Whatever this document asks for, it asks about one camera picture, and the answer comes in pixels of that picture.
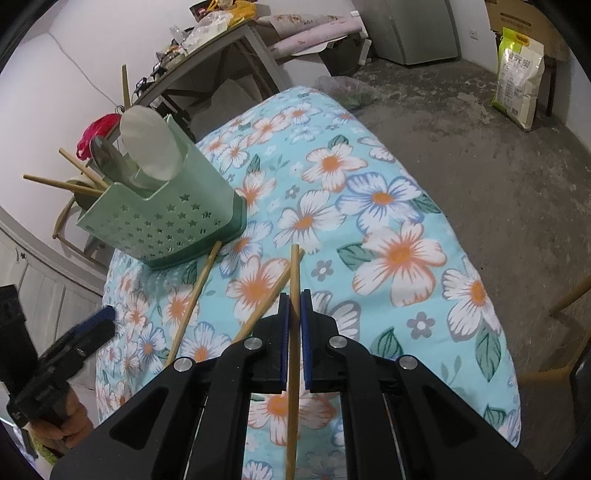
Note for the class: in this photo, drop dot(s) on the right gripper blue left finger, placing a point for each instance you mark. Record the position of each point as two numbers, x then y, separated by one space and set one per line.
190 421

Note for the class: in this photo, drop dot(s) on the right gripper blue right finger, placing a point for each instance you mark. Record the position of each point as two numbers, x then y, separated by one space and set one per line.
400 420

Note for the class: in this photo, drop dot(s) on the wooden chopstick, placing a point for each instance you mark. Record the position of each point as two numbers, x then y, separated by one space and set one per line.
62 185
92 175
125 87
192 301
294 362

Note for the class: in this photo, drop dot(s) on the metal spoon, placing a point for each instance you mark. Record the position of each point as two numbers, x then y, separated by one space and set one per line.
113 165

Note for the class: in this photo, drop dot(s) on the beige rice paddle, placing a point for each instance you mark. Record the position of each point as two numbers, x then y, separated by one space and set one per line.
150 143

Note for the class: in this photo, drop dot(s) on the white plastic spoon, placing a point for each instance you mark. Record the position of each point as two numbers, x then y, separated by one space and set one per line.
83 200

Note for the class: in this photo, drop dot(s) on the left hand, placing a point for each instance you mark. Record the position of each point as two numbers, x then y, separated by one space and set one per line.
68 432

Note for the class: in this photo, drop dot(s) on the white door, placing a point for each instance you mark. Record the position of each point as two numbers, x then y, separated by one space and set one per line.
54 294

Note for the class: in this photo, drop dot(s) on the wooden chair black seat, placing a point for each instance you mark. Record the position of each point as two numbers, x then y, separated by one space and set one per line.
73 240

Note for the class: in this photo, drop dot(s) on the green plastic utensil holder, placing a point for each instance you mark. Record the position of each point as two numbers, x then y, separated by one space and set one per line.
181 221

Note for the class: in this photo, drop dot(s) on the floral blue tablecloth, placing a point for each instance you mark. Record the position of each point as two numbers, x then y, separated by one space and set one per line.
380 258

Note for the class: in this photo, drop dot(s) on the red plastic bag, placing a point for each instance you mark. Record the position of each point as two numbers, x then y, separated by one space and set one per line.
100 127

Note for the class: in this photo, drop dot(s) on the grey pillow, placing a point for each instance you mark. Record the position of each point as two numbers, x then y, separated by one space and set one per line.
229 100

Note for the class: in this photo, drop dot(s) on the grey work table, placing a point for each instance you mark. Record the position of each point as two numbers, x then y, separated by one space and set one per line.
236 53

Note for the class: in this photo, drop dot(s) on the rice bag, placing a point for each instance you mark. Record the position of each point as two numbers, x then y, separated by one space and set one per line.
521 67

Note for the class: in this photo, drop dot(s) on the clear plastic bag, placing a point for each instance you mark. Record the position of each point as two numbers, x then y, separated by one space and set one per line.
208 28

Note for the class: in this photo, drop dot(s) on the silver refrigerator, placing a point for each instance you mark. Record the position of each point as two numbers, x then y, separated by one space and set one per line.
411 32

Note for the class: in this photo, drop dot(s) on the pink floral roll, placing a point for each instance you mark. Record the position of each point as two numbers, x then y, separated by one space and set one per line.
298 33

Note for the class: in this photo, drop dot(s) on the yellow bag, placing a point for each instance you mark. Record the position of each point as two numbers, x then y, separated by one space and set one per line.
238 8

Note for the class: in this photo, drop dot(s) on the cardboard box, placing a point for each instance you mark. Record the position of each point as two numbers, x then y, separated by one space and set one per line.
526 19

